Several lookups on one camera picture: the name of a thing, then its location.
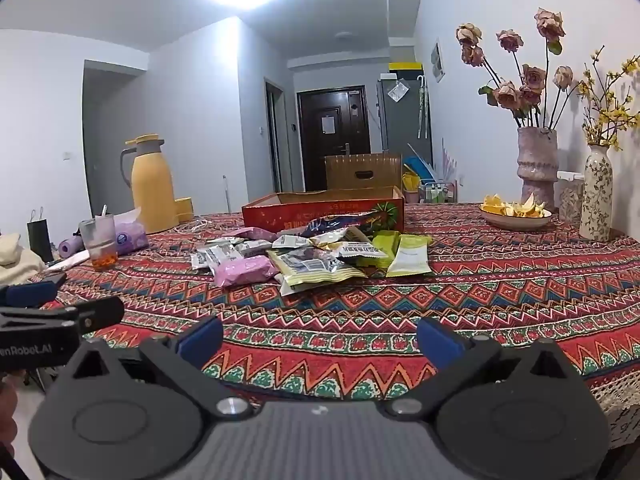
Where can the yellow flower branches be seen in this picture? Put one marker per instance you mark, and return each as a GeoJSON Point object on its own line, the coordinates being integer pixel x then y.
{"type": "Point", "coordinates": [607, 110]}

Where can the paper sheet on refrigerator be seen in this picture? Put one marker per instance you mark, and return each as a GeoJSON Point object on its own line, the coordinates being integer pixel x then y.
{"type": "Point", "coordinates": [397, 91]}

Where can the pink ceramic vase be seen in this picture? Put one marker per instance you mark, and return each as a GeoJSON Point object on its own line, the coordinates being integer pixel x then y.
{"type": "Point", "coordinates": [537, 160]}

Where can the white paper sheet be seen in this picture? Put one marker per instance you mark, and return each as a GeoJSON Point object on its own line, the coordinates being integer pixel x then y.
{"type": "Point", "coordinates": [70, 261]}

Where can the floral white vase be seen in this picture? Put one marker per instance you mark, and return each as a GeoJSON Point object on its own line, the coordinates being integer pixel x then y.
{"type": "Point", "coordinates": [595, 195]}

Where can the orange peels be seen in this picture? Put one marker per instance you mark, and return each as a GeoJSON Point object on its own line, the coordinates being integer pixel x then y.
{"type": "Point", "coordinates": [525, 208]}

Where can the purple tissue pack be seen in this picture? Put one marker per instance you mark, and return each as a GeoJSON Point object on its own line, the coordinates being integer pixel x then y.
{"type": "Point", "coordinates": [131, 237]}

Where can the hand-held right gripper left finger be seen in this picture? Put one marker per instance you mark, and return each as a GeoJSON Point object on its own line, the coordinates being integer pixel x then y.
{"type": "Point", "coordinates": [200, 342]}

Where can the glass storage jar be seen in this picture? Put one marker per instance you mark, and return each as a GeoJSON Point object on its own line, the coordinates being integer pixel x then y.
{"type": "Point", "coordinates": [570, 200]}

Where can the purple plant decoration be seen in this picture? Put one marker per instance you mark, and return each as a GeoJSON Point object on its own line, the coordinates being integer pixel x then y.
{"type": "Point", "coordinates": [448, 160]}

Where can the purple yoga mat roll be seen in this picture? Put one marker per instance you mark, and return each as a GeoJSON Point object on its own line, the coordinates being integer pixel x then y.
{"type": "Point", "coordinates": [70, 246]}

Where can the yellow cup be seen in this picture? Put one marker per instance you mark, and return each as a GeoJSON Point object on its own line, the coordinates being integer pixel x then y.
{"type": "Point", "coordinates": [184, 210]}

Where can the dark entrance door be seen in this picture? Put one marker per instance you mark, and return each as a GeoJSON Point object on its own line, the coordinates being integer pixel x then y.
{"type": "Point", "coordinates": [320, 160]}

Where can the red cardboard box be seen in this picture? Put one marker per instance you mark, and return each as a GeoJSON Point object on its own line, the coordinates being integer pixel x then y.
{"type": "Point", "coordinates": [300, 215]}

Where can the bowl of yellow chips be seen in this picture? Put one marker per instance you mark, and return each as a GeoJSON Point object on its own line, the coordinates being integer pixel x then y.
{"type": "Point", "coordinates": [510, 222]}

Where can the dried pink rose bouquet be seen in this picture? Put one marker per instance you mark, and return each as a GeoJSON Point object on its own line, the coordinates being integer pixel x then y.
{"type": "Point", "coordinates": [507, 94]}

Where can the grey refrigerator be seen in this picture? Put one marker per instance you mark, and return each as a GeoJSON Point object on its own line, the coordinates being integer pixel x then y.
{"type": "Point", "coordinates": [400, 125]}

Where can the wall picture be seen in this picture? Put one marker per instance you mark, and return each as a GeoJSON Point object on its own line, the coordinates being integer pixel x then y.
{"type": "Point", "coordinates": [438, 62]}

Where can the black paper bag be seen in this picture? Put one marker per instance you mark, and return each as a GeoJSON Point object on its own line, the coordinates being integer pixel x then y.
{"type": "Point", "coordinates": [40, 240]}

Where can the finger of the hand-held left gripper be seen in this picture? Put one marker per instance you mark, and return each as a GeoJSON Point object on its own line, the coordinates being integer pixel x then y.
{"type": "Point", "coordinates": [95, 315]}
{"type": "Point", "coordinates": [30, 292]}

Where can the side room door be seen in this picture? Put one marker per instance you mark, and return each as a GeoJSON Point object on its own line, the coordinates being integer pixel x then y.
{"type": "Point", "coordinates": [274, 135]}

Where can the brown cardboard box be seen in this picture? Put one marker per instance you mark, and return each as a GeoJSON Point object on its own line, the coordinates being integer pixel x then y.
{"type": "Point", "coordinates": [350, 167]}

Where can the clear glass cup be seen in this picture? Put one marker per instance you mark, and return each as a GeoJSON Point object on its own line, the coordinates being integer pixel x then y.
{"type": "Point", "coordinates": [97, 240]}

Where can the beige cloth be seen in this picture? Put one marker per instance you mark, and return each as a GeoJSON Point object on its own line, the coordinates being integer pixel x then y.
{"type": "Point", "coordinates": [15, 265]}

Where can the yellow thermos jug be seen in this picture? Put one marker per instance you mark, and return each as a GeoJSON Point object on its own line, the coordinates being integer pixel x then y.
{"type": "Point", "coordinates": [152, 185]}

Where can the rack with bottles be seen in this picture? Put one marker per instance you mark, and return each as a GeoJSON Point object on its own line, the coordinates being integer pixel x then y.
{"type": "Point", "coordinates": [437, 194]}

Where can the patterned red tablecloth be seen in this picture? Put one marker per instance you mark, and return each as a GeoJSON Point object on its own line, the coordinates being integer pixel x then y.
{"type": "Point", "coordinates": [350, 320]}

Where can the pile of snack packets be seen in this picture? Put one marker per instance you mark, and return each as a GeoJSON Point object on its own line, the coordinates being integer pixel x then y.
{"type": "Point", "coordinates": [310, 265]}

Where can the yellow and black box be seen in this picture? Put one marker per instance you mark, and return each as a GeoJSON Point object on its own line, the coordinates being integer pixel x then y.
{"type": "Point", "coordinates": [405, 66]}

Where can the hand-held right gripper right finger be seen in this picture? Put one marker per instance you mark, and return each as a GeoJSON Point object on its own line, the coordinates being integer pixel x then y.
{"type": "Point", "coordinates": [437, 342]}

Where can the hanging white umbrella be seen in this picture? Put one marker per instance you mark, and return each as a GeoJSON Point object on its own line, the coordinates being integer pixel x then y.
{"type": "Point", "coordinates": [423, 105]}

